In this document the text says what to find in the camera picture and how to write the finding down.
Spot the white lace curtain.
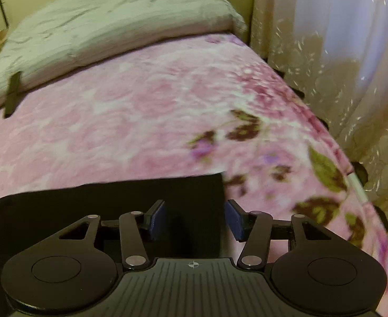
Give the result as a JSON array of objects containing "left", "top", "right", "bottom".
[{"left": 251, "top": 0, "right": 388, "bottom": 216}]

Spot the black garment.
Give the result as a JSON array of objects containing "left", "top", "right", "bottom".
[{"left": 0, "top": 174, "right": 225, "bottom": 316}]

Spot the white striped duvet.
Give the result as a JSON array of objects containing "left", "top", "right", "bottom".
[{"left": 0, "top": 0, "right": 247, "bottom": 107}]

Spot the pink floral blanket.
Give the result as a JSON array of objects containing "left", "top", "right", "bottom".
[{"left": 0, "top": 34, "right": 388, "bottom": 316}]

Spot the black remote control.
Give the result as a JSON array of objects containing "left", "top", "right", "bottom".
[{"left": 3, "top": 72, "right": 22, "bottom": 119}]

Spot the beige headboard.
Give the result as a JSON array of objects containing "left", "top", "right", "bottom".
[{"left": 198, "top": 0, "right": 258, "bottom": 44}]

